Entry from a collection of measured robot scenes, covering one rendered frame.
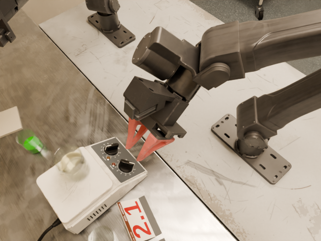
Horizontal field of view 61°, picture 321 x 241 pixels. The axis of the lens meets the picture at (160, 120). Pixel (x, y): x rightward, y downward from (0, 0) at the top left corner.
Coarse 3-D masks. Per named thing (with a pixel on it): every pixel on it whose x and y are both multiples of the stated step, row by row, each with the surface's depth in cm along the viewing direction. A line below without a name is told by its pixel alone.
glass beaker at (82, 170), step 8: (72, 144) 52; (56, 152) 51; (64, 152) 53; (80, 152) 50; (56, 160) 51; (80, 160) 50; (56, 168) 49; (72, 168) 49; (80, 168) 51; (88, 168) 55; (72, 176) 52; (80, 176) 53
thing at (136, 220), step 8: (136, 200) 60; (128, 208) 58; (136, 208) 59; (128, 216) 56; (136, 216) 57; (136, 224) 56; (144, 224) 57; (136, 232) 55; (144, 232) 56; (136, 240) 54
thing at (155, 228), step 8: (128, 200) 59; (144, 200) 61; (144, 208) 60; (144, 216) 59; (152, 216) 59; (152, 224) 58; (128, 232) 54; (152, 232) 57; (160, 232) 57; (144, 240) 55
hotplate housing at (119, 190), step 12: (96, 156) 60; (108, 168) 59; (144, 168) 63; (132, 180) 59; (108, 192) 55; (120, 192) 58; (96, 204) 55; (108, 204) 58; (84, 216) 54; (96, 216) 58; (72, 228) 53; (84, 228) 57
